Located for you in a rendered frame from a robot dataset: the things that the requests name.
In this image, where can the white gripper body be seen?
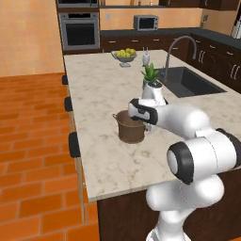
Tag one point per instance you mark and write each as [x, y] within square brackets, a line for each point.
[149, 127]

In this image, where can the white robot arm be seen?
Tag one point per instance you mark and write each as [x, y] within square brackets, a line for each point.
[200, 153]

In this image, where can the brown round basket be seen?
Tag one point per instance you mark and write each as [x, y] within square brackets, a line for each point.
[130, 131]

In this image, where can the green plant in white pot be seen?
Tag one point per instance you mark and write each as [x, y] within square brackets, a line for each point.
[153, 92]

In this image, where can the dark sink basin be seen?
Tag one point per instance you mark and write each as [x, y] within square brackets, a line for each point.
[191, 82]

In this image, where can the white soap dispenser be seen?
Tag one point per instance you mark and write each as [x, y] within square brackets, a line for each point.
[146, 58]

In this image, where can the grey fruit bowl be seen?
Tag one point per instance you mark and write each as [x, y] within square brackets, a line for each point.
[124, 59]

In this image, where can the yellow-green fruit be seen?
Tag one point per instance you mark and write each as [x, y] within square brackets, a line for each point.
[127, 51]
[132, 51]
[120, 53]

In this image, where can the grey curved tap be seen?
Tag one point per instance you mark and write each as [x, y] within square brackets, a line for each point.
[168, 51]

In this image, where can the dark brown base cupboards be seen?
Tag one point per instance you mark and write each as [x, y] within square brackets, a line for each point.
[219, 61]
[138, 42]

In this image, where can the grey toaster oven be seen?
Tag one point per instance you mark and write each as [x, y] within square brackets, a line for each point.
[146, 22]

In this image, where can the steel built-in oven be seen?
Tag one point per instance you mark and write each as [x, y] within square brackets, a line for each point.
[79, 31]

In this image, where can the white and black object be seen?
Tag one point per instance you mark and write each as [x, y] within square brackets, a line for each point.
[237, 28]

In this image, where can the steel built-in microwave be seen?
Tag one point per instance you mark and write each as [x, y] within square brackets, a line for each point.
[77, 3]

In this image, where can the dark wall shelf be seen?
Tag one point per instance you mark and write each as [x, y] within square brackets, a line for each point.
[128, 6]

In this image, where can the dark brown wall cupboards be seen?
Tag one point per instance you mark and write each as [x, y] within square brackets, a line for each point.
[204, 3]

